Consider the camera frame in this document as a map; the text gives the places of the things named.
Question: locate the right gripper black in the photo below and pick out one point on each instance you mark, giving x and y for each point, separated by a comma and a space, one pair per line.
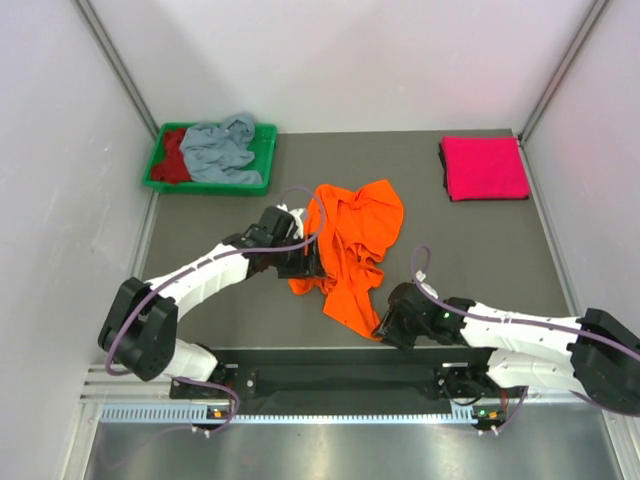
391, 332

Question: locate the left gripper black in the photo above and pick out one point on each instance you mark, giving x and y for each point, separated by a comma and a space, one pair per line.
306, 266

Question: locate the orange t shirt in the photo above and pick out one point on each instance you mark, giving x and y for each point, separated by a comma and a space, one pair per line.
356, 229

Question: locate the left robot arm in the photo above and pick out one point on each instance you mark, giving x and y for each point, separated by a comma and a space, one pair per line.
139, 335

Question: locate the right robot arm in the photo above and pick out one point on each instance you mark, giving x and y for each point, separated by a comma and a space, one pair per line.
593, 355

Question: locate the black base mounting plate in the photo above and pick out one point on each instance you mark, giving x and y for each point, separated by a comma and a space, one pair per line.
431, 374

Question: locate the green plastic bin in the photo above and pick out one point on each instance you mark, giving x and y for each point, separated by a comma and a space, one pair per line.
263, 146

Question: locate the grey-blue t shirt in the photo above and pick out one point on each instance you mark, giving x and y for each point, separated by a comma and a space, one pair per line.
217, 154

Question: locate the dark red t shirt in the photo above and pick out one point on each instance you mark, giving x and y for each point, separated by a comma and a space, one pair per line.
172, 168

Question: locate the folded pink t shirt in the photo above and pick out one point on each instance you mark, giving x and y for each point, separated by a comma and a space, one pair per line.
485, 167

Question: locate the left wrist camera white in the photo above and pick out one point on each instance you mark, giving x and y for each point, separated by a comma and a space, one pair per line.
296, 229

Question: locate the aluminium front rail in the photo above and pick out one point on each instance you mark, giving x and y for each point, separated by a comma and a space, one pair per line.
100, 386

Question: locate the slotted cable duct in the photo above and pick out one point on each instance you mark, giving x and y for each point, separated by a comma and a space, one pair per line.
203, 414

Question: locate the aluminium corner post left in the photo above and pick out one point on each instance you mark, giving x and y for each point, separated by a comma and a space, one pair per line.
107, 47

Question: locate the aluminium corner post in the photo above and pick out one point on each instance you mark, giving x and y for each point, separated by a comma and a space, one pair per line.
586, 28
107, 47

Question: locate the aluminium corner post right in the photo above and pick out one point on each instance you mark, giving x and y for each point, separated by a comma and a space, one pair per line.
586, 28

